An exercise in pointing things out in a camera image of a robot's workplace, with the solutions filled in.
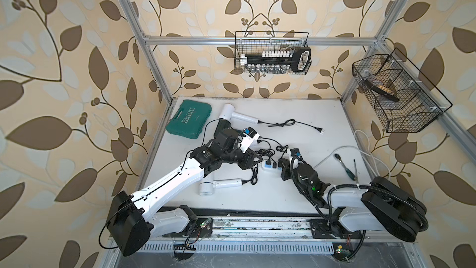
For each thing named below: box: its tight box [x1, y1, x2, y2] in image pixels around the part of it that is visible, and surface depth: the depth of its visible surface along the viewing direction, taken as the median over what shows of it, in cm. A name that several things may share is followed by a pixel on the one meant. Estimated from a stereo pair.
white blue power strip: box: [261, 159, 283, 174], surface depth 91 cm
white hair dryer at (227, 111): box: [218, 102, 260, 125], surface depth 111 cm
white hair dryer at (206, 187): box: [198, 174, 243, 197], surface depth 84 cm
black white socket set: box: [239, 47, 312, 74], surface depth 86 cm
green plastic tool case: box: [165, 99, 212, 139], surface depth 107 cm
